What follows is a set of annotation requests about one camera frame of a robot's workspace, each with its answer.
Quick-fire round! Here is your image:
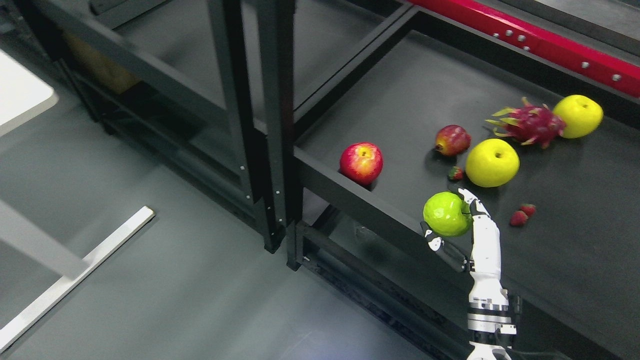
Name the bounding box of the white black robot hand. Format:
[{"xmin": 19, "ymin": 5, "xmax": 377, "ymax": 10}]
[{"xmin": 420, "ymin": 184, "xmax": 502, "ymax": 280}]

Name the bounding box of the green apple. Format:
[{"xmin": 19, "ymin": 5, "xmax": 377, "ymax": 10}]
[{"xmin": 422, "ymin": 191, "xmax": 473, "ymax": 237}]

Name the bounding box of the white robot forearm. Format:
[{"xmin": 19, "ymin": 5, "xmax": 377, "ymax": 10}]
[{"xmin": 467, "ymin": 271, "xmax": 517, "ymax": 360}]

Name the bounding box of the small strawberry by apple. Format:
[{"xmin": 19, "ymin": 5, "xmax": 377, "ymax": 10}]
[{"xmin": 447, "ymin": 166, "xmax": 466, "ymax": 182}]

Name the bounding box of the yellow apple near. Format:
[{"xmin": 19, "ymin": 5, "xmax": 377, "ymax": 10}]
[{"xmin": 465, "ymin": 138, "xmax": 521, "ymax": 188}]

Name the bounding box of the yellow apple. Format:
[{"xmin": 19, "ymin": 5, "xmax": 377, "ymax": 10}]
[
  {"xmin": 552, "ymin": 95, "xmax": 604, "ymax": 139},
  {"xmin": 465, "ymin": 138, "xmax": 521, "ymax": 188}
]

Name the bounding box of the red apple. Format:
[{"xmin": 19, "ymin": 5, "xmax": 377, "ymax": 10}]
[{"xmin": 339, "ymin": 142, "xmax": 384, "ymax": 187}]

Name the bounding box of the yellow apple far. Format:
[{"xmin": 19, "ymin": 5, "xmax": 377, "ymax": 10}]
[{"xmin": 552, "ymin": 95, "xmax": 604, "ymax": 139}]

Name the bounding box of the black metal shelf right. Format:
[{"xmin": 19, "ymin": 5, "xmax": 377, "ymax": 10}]
[{"xmin": 254, "ymin": 0, "xmax": 639, "ymax": 360}]

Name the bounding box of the black metal shelf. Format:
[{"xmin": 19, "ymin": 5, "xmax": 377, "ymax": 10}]
[
  {"xmin": 254, "ymin": 0, "xmax": 639, "ymax": 360},
  {"xmin": 7, "ymin": 0, "xmax": 290, "ymax": 253}
]

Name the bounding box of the black metal shelf left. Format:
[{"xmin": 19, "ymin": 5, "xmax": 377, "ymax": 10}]
[{"xmin": 7, "ymin": 0, "xmax": 290, "ymax": 253}]

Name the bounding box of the strawberry right lower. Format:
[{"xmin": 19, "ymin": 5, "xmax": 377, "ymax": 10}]
[{"xmin": 509, "ymin": 210, "xmax": 530, "ymax": 227}]

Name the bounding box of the strawberry right upper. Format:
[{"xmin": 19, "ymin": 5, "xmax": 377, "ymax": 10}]
[{"xmin": 519, "ymin": 203, "xmax": 537, "ymax": 218}]

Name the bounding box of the red pomegranate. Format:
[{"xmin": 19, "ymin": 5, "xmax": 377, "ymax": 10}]
[{"xmin": 434, "ymin": 124, "xmax": 473, "ymax": 157}]

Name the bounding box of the pink dragon fruit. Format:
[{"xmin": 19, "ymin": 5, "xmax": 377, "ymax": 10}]
[{"xmin": 485, "ymin": 96, "xmax": 567, "ymax": 150}]

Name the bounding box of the red metal beam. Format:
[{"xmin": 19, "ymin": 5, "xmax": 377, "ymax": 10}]
[{"xmin": 411, "ymin": 0, "xmax": 640, "ymax": 98}]

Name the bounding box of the white standing table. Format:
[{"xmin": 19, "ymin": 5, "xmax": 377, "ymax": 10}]
[{"xmin": 0, "ymin": 51, "xmax": 156, "ymax": 352}]

